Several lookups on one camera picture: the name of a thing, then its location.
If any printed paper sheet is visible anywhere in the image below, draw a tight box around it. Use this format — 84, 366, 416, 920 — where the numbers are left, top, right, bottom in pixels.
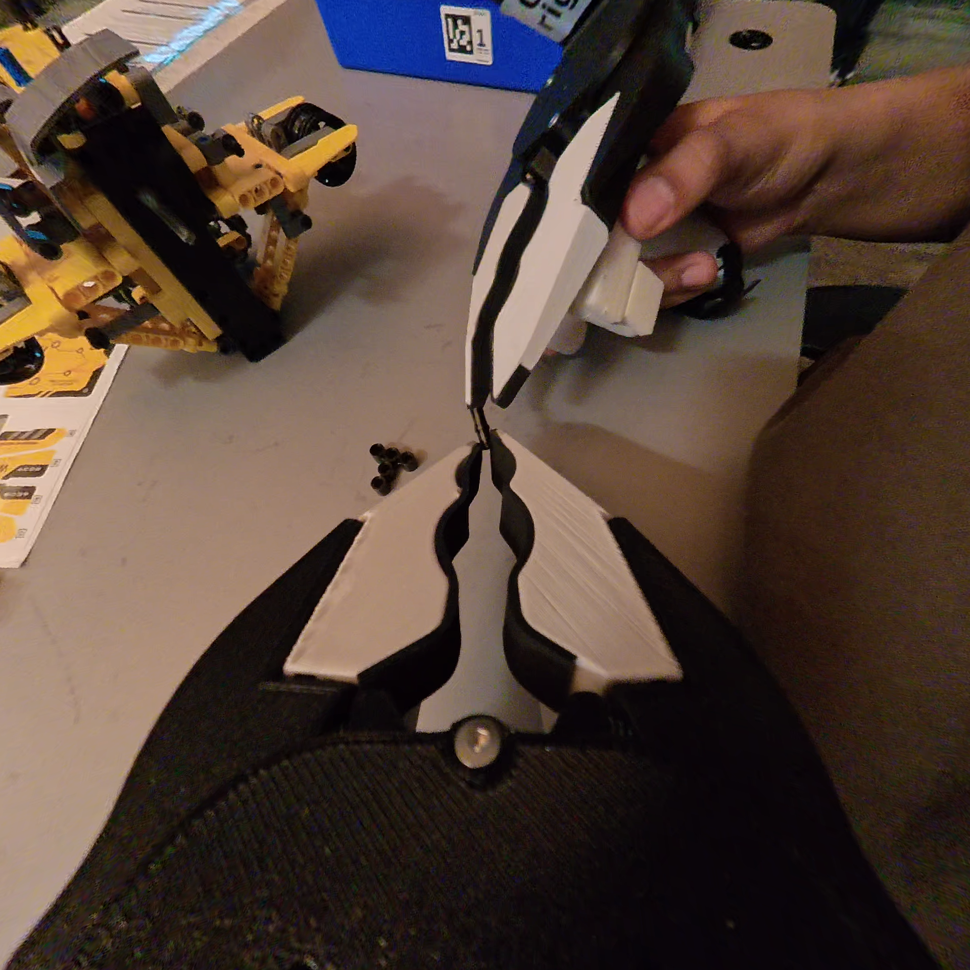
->
64, 0, 247, 73

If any blue plastic bin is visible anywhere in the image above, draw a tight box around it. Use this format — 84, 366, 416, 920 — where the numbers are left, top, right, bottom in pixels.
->
314, 0, 565, 93

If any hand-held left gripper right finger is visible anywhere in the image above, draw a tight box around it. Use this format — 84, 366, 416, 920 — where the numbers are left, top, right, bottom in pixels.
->
490, 428, 685, 697

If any person's right hand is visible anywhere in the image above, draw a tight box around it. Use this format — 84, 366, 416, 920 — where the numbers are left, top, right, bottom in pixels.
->
620, 83, 836, 308

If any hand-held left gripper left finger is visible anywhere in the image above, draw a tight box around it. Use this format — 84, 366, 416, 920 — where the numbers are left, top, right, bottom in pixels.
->
282, 442, 486, 687

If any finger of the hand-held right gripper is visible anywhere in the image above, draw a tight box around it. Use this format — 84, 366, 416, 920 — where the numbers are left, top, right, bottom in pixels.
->
464, 180, 545, 412
490, 92, 621, 410

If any black brick connector piece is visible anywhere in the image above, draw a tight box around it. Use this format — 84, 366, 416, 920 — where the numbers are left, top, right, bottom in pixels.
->
369, 442, 420, 497

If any yellow sticker sheet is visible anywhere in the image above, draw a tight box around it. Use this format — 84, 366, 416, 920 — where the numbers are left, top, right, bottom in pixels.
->
0, 345, 130, 569

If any yellow toy brick vehicle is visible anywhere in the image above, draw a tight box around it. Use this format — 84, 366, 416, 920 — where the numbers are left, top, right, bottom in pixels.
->
0, 23, 359, 380

